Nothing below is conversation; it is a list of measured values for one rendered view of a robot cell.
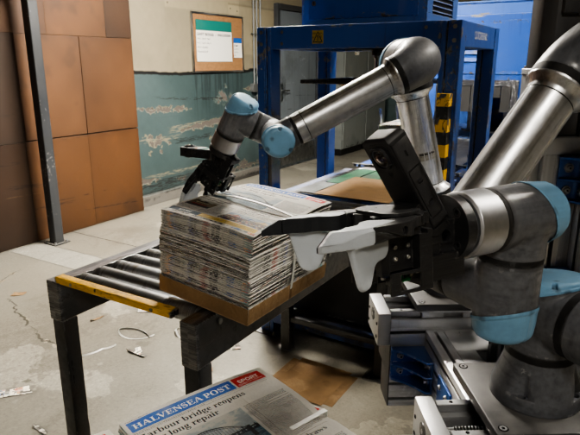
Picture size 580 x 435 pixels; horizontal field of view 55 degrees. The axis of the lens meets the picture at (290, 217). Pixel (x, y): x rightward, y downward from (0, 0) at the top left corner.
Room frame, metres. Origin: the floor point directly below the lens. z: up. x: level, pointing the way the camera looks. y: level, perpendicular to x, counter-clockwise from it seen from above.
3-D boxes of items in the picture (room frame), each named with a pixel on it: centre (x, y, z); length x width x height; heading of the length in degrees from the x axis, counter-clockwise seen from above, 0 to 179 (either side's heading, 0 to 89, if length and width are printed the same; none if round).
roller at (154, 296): (1.39, 0.41, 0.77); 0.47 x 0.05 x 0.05; 59
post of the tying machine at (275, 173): (2.73, 0.10, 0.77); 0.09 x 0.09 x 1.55; 59
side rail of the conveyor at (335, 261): (1.76, -0.11, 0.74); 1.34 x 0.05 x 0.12; 149
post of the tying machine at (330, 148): (3.24, -0.21, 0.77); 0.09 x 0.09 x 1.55; 59
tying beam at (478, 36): (2.76, -0.42, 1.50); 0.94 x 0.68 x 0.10; 59
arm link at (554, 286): (0.86, -0.44, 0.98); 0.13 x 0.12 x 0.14; 28
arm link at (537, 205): (0.63, -0.27, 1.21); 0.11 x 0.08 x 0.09; 118
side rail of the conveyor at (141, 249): (2.02, 0.32, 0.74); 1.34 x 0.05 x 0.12; 149
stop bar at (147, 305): (1.33, 0.46, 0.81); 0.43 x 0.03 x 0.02; 59
